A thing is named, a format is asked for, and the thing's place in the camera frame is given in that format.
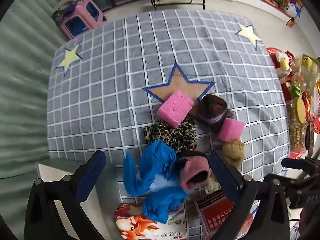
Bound yellow star marker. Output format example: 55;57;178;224
235;23;262;52
55;44;83;77

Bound white and blue plush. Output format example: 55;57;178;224
290;0;304;18

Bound pink and black sock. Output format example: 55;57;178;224
175;152;213;193

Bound dark knitted hat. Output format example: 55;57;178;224
194;94;234;133

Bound small pink foam sponge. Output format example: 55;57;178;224
217;118;246;142

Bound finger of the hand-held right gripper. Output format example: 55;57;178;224
281;156;320;178
285;180;320;209

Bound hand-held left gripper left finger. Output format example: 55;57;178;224
24;150;107;240

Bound brown star marker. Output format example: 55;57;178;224
142;61;216;105

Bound pink plastic stool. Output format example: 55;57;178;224
60;0;104;39

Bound cream polka dot cloth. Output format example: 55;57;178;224
200;176;222;195

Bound red patterned box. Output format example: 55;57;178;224
196;192;254;240

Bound blue rubber glove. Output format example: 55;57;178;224
122;139;177;197

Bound potted red flowers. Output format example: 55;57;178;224
270;0;292;12

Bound jar with yellow lid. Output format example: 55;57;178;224
286;97;309;153

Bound leopard print cloth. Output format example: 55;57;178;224
144;120;198;153

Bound beige knitted cloth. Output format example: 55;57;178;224
221;140;245;167

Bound grey checkered tablecloth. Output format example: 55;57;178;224
47;9;290;240

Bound large pink foam sponge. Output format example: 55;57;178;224
157;89;195;127

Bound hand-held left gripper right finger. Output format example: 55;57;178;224
207;152;290;240

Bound pile of snack packets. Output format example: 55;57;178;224
275;50;320;135

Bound blue cloth with fluffy trim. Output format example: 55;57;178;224
142;185;192;223

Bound white fruit print box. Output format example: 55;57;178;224
114;203;200;240

